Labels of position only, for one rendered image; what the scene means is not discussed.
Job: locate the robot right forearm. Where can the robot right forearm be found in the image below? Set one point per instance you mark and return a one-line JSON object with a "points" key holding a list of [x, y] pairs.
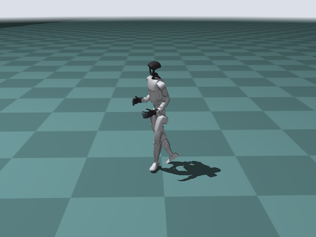
{"points": [[146, 99]]}

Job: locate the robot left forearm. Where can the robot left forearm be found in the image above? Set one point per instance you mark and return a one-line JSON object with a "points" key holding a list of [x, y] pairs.
{"points": [[162, 106]]}

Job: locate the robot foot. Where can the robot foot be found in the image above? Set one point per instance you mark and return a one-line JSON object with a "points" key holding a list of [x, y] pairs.
{"points": [[154, 166], [175, 155]]}

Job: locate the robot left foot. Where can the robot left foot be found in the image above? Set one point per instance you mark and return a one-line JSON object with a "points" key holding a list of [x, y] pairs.
{"points": [[154, 166]]}

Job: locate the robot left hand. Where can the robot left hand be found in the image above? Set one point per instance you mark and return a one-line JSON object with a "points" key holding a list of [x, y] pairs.
{"points": [[150, 113]]}

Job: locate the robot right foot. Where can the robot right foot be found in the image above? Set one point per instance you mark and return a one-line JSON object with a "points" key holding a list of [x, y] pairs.
{"points": [[175, 155]]}

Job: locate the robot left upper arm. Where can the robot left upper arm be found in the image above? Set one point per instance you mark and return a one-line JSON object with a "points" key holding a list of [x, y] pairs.
{"points": [[162, 87]]}

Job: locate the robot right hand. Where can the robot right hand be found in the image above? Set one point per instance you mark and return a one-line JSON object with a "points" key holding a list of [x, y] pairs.
{"points": [[136, 100]]}

